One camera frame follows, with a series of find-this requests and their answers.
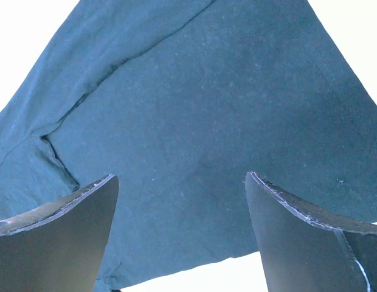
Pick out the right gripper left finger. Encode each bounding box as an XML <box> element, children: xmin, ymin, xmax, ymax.
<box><xmin>0</xmin><ymin>175</ymin><xmax>119</xmax><ymax>291</ymax></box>

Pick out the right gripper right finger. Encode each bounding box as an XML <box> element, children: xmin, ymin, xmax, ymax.
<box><xmin>245</xmin><ymin>172</ymin><xmax>377</xmax><ymax>291</ymax></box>

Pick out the black t shirt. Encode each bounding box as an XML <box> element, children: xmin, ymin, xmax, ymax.
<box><xmin>0</xmin><ymin>1</ymin><xmax>377</xmax><ymax>291</ymax></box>

